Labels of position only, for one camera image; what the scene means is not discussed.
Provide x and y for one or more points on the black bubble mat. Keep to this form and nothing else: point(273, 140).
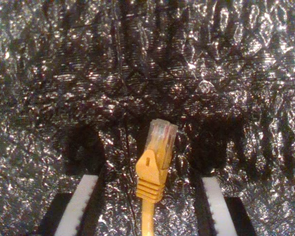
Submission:
point(64, 73)

